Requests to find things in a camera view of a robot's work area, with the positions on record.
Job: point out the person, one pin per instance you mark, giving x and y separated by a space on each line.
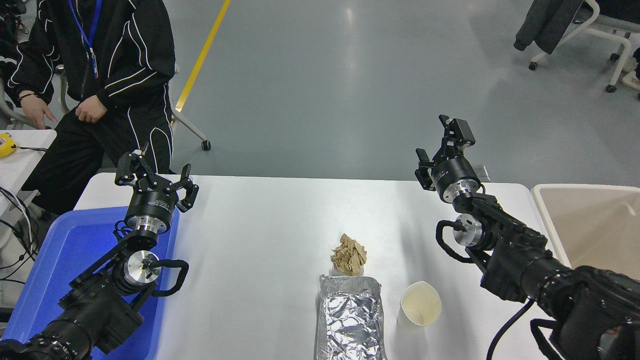
125 50

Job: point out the white chair with castor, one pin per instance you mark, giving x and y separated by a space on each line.
192 129

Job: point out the dark grey jacket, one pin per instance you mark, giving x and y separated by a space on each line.
547 22

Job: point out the yellow handheld device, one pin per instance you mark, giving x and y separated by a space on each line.
6 145

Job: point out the crumpled tan paper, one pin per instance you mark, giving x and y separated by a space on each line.
350 255

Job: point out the large pale bin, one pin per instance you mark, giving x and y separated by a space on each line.
595 225

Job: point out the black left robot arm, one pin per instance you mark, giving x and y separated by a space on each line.
95 310

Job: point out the white paper cup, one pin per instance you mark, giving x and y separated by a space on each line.
420 305

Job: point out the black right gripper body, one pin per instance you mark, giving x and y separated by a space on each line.
455 175

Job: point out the silver foil tray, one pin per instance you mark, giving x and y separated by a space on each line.
350 320

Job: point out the blue plastic tray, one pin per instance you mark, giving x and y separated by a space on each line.
65 250

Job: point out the white side table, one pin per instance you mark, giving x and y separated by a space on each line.
20 167

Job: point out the person's right hand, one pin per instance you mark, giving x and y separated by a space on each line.
36 109

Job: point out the person's left hand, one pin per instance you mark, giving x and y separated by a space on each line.
92 110

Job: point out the metal floor socket plate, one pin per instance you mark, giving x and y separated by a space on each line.
484 173

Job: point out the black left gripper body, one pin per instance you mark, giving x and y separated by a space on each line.
152 205

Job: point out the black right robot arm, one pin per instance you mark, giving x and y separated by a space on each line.
525 265

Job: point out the white wheeled chair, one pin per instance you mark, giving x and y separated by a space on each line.
620 52

